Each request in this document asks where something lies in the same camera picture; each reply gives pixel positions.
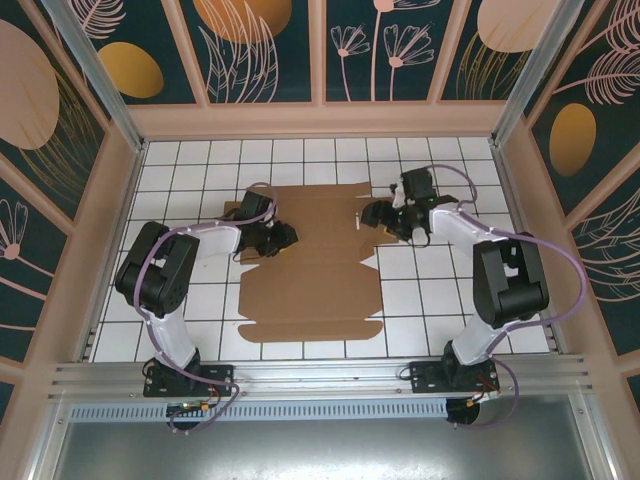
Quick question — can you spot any grey slotted cable duct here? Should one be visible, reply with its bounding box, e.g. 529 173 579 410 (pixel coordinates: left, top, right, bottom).
64 398 450 422

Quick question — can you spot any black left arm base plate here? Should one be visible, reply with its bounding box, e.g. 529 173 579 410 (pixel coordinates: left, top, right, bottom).
143 363 236 399

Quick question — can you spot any aluminium extrusion mounting rail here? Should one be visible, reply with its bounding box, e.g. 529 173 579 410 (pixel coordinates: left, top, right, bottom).
47 355 599 401

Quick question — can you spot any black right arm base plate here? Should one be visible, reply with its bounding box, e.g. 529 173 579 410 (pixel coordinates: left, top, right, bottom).
408 360 500 396

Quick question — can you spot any yellow power connector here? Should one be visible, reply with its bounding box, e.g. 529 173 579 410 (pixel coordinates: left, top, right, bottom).
467 389 502 407

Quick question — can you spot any grey metal sheet panel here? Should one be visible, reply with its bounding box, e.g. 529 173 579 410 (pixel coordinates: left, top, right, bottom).
27 392 619 480

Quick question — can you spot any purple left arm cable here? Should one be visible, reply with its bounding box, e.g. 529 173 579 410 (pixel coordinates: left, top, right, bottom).
132 180 281 436

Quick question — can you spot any brown cardboard box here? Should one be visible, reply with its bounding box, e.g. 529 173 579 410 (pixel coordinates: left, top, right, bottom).
223 182 401 345

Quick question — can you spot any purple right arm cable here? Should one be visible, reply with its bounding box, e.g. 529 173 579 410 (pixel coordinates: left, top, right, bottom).
397 163 587 431

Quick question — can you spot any aluminium table side rail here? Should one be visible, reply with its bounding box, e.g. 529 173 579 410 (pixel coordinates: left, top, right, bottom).
74 143 149 362
489 143 569 356

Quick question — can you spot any small green circuit board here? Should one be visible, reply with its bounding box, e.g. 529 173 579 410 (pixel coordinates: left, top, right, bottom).
166 399 212 417

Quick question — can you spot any aluminium frame post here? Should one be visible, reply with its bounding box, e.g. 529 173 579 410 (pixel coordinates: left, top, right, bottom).
40 0 150 154
488 0 590 147

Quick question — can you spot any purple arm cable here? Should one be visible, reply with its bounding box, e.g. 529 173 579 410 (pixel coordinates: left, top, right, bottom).
397 163 587 431
132 180 281 436

